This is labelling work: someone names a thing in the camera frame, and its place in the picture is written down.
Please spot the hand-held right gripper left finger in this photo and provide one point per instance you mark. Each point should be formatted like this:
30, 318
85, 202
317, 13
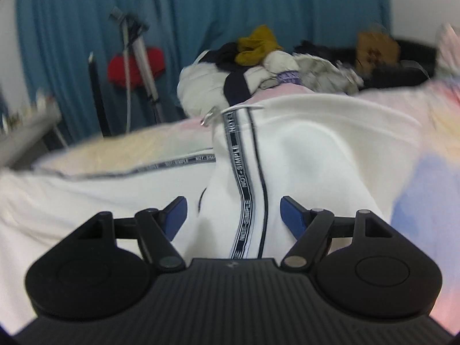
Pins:
176, 214

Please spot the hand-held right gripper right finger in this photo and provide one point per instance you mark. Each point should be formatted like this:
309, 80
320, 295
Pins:
290, 216

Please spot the white striped-trim garment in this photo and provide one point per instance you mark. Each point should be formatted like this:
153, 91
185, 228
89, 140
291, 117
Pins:
316, 158

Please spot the pile of unfolded clothes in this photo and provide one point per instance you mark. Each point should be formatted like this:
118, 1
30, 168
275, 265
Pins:
258, 75

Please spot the dark clothes pile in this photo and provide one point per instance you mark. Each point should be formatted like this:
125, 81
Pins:
395, 66

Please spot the black pole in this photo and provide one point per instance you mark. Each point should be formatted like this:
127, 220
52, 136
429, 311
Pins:
97, 93

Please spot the red stool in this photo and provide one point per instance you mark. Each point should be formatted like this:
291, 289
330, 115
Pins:
136, 66

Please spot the silver tripod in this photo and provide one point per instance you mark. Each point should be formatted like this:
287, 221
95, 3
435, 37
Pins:
138, 64

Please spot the mustard yellow cloth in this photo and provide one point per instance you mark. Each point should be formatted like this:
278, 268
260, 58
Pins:
257, 46

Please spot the brown paper bag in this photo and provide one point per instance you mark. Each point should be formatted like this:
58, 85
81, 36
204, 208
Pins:
377, 48

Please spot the blue curtain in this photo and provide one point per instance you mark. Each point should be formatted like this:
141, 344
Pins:
201, 25

